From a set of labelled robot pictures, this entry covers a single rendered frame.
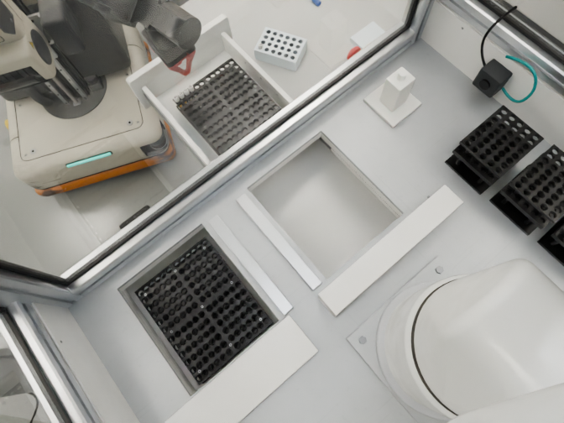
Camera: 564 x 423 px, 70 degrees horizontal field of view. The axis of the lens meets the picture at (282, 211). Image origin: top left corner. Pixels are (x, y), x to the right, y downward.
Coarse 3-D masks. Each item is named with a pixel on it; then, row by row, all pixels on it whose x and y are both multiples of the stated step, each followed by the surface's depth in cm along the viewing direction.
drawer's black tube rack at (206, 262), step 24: (192, 264) 85; (216, 264) 85; (168, 288) 81; (192, 288) 81; (216, 288) 84; (240, 288) 80; (168, 312) 80; (192, 312) 79; (216, 312) 80; (240, 312) 79; (264, 312) 79; (168, 336) 78; (192, 336) 78; (216, 336) 81; (240, 336) 78; (192, 360) 77; (216, 360) 79
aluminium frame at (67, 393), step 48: (432, 0) 82; (480, 0) 76; (384, 48) 86; (528, 48) 73; (336, 96) 85; (192, 192) 78; (144, 240) 76; (0, 288) 58; (48, 288) 66; (48, 336) 64; (48, 384) 58
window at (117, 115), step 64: (0, 0) 32; (64, 0) 36; (128, 0) 40; (192, 0) 45; (256, 0) 51; (320, 0) 60; (384, 0) 72; (0, 64) 36; (64, 64) 40; (128, 64) 45; (192, 64) 52; (256, 64) 61; (320, 64) 74; (0, 128) 41; (64, 128) 46; (128, 128) 53; (192, 128) 63; (256, 128) 76; (0, 192) 47; (64, 192) 54; (128, 192) 64; (0, 256) 55; (64, 256) 66
